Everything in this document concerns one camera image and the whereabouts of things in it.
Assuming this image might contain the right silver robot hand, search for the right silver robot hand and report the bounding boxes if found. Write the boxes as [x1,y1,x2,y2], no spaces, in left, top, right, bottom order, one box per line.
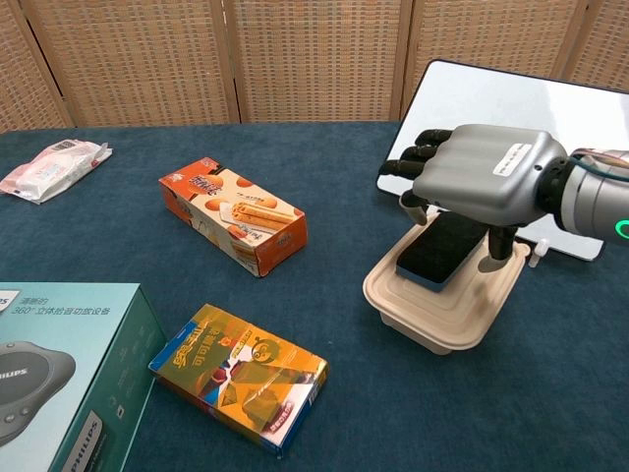
[377,123,571,261]

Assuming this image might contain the black blue whiteboard eraser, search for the black blue whiteboard eraser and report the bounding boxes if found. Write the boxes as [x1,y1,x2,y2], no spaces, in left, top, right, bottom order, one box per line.
[395,212,490,287]

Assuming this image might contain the white magnetic whiteboard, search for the white magnetic whiteboard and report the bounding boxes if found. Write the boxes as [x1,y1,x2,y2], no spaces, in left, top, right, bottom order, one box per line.
[375,59,629,262]

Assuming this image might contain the white plastic peg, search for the white plastic peg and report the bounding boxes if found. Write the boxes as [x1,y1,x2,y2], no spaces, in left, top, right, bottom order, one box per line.
[528,238,551,268]

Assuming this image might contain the beige lidded food container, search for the beige lidded food container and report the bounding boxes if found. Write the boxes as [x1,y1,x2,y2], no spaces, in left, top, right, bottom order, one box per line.
[363,215,532,357]

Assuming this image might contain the dark teal tablecloth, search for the dark teal tablecloth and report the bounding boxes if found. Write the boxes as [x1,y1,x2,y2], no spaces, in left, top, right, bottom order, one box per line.
[0,119,629,472]

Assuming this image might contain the woven folding screen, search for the woven folding screen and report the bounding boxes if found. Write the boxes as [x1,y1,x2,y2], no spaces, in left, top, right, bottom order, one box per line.
[0,0,629,133]

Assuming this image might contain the orange egg roll box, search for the orange egg roll box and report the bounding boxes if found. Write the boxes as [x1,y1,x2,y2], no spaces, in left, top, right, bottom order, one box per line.
[157,156,309,279]

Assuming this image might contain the yellow cocoa snack box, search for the yellow cocoa snack box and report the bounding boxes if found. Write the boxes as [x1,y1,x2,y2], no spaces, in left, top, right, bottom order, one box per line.
[147,303,329,460]

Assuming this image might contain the pink wet wipes pack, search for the pink wet wipes pack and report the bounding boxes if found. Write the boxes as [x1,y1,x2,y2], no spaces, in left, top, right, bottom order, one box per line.
[0,139,113,206]

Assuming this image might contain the teal Philips speaker box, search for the teal Philips speaker box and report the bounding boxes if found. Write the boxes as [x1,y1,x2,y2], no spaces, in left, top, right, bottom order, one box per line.
[0,281,168,472]

